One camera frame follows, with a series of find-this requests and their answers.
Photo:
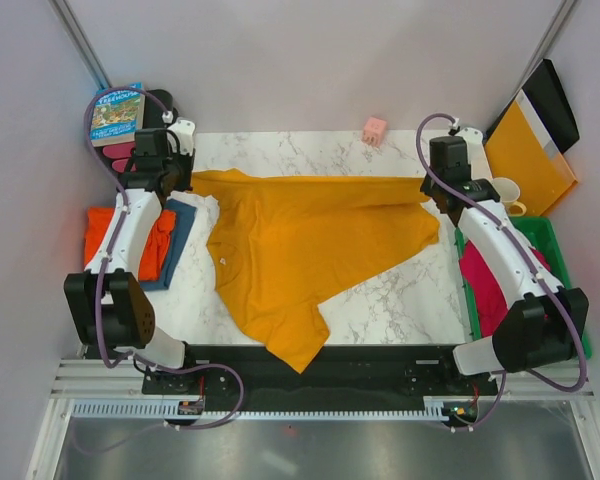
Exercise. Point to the green plastic bin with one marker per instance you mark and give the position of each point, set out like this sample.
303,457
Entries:
540,234

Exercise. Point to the white slotted cable duct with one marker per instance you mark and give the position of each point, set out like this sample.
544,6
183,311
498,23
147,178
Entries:
172,409

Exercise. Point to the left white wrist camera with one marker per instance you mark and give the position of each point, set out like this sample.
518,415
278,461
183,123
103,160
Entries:
181,133

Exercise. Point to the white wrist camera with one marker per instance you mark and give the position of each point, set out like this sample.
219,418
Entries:
181,133
476,153

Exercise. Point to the orange envelope folder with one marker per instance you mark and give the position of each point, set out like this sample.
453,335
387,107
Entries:
522,149

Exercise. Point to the black white folder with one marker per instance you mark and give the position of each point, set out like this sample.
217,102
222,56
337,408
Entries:
546,95

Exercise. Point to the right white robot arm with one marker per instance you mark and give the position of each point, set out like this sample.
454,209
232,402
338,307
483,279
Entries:
545,320

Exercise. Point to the magenta t shirt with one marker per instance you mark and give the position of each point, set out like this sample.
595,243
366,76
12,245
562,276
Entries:
490,302

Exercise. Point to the black pink drawer organizer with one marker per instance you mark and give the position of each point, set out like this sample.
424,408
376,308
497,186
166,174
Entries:
118,154

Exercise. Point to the blue treehouse book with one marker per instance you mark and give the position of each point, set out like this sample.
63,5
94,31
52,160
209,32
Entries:
116,117

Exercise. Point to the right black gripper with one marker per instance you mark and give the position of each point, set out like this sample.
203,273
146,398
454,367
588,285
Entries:
426,188

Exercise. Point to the pale yellow mug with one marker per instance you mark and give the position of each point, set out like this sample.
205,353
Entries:
509,193

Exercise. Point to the mustard yellow t shirt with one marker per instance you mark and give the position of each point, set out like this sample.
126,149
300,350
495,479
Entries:
283,245

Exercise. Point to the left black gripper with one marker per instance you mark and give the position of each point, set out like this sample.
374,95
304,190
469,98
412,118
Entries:
187,160

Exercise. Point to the blue folded t shirt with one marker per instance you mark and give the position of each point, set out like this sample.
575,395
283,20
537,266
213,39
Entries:
185,218

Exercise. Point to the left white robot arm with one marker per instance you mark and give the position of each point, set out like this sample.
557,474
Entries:
110,309

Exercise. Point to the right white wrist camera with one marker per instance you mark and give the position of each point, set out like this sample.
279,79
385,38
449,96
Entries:
476,153

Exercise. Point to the orange folded t shirt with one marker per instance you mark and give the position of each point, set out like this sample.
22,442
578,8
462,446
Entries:
156,248

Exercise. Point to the pink cube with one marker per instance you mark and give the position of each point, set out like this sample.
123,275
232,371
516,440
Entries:
374,131

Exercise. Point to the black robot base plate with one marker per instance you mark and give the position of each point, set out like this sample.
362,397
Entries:
373,377

